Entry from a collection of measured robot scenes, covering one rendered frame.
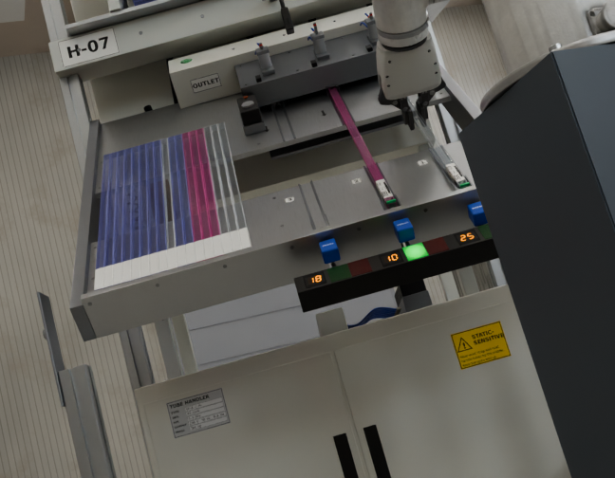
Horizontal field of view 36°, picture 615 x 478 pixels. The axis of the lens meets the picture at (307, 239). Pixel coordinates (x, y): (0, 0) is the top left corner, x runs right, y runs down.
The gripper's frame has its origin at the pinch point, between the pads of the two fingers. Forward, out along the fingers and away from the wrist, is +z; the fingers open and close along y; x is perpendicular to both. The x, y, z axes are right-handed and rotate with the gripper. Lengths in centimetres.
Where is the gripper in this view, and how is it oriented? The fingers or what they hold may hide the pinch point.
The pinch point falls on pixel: (415, 115)
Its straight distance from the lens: 167.8
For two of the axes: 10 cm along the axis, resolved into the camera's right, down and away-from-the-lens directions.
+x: 1.9, 6.2, -7.6
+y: -9.6, 2.7, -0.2
